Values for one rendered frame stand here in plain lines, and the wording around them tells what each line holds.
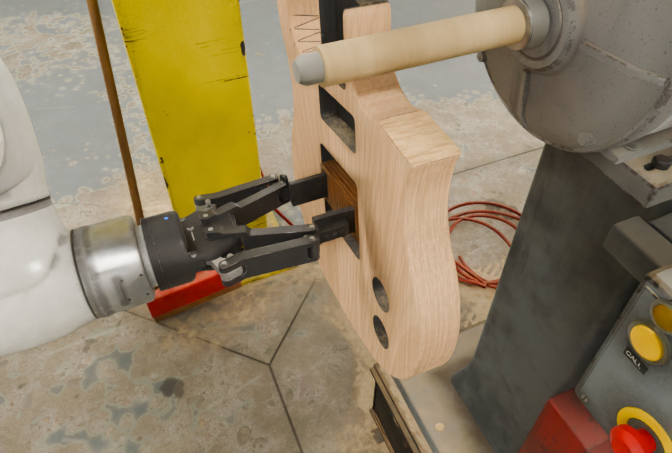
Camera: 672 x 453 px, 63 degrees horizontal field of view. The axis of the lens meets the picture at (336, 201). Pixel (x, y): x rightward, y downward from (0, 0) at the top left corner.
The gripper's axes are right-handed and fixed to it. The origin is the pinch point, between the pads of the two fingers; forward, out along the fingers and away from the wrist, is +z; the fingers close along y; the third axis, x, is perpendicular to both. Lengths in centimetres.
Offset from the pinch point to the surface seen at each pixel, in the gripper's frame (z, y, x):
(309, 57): -4.6, 8.7, 20.1
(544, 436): 32, 9, -54
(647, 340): 15.9, 27.6, -1.8
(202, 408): -23, -55, -97
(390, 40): 1.9, 9.2, 20.3
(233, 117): 5, -88, -29
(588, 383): 16.5, 23.5, -12.8
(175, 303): -23, -87, -86
